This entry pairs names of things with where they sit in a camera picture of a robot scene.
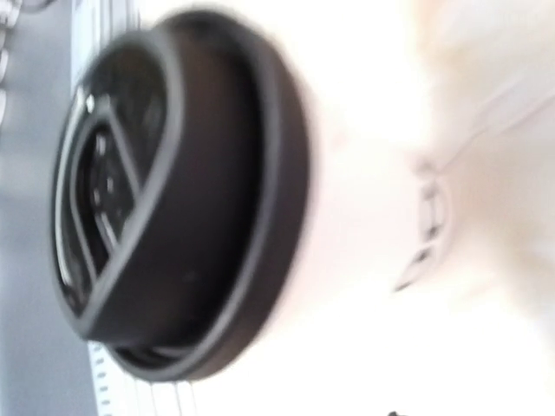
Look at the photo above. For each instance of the black cup lid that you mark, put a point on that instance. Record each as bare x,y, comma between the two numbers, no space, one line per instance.
179,193

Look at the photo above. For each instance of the white paper cup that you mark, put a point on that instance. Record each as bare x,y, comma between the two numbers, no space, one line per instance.
335,343

